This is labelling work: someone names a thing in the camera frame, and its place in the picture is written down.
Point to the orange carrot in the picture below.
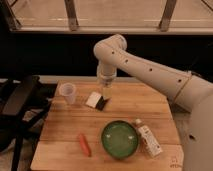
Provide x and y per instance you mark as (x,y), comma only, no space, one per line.
(84,145)

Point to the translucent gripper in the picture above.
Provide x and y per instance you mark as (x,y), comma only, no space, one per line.
(105,75)

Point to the green ceramic bowl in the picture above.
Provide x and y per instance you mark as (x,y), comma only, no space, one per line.
(119,139)

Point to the white and black sponge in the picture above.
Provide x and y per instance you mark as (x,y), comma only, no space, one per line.
(96,101)

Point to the translucent ceramic cup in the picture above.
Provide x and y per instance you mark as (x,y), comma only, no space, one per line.
(68,91)

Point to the white labelled bottle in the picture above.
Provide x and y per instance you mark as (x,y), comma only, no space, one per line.
(152,145)

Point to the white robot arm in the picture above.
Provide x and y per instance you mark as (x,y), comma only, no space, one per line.
(184,88)

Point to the black chair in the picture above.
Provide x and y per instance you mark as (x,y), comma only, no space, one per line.
(21,107)

